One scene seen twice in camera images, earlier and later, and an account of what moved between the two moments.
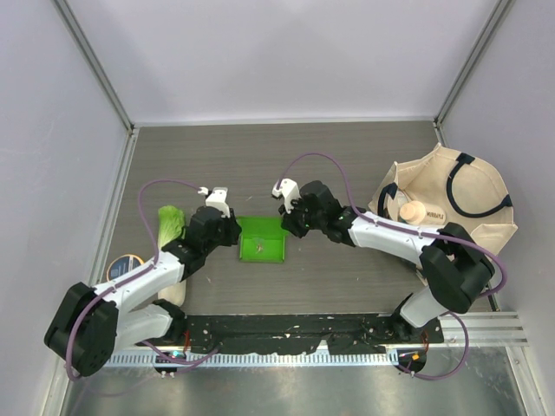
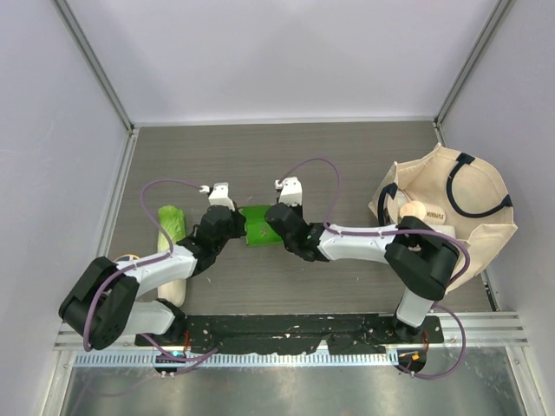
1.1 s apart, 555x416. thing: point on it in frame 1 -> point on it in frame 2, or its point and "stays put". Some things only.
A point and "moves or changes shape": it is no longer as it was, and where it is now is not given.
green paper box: [262, 239] moves or changes shape
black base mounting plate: [303, 333] stays put
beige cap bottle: [412, 212] stays put
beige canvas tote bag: [452, 188] stays put
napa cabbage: [171, 225] stays put
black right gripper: [289, 219] -> [299, 208]
